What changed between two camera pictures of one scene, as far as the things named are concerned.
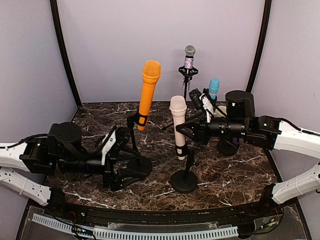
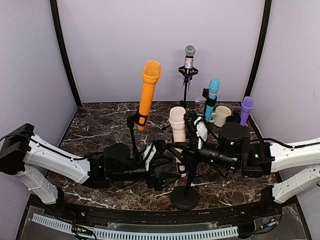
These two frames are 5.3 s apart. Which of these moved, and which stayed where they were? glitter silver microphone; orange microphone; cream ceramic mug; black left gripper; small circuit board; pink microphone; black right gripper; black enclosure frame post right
Moved: pink microphone; black right gripper; black left gripper
Stayed: cream ceramic mug; orange microphone; glitter silver microphone; small circuit board; black enclosure frame post right
